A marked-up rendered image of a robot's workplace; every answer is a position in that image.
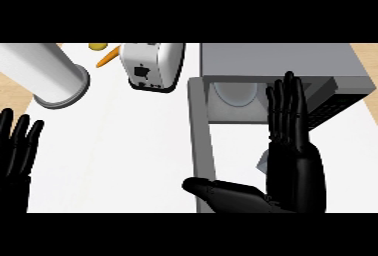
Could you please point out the yellow lemon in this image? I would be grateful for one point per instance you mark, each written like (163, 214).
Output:
(98, 46)

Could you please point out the grey microwave door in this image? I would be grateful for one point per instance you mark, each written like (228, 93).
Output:
(203, 143)

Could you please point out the orange carrot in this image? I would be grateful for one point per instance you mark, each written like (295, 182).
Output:
(108, 57)

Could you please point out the white toaster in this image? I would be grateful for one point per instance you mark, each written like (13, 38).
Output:
(154, 65)

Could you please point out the grey microwave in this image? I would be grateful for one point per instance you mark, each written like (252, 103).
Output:
(275, 66)

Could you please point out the white paper towel roll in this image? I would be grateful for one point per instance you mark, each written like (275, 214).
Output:
(45, 73)

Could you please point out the glass microwave turntable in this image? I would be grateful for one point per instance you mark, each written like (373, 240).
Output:
(237, 93)

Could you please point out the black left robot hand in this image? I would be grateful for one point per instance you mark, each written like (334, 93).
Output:
(15, 156)

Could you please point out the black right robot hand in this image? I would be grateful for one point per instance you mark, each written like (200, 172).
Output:
(293, 166)

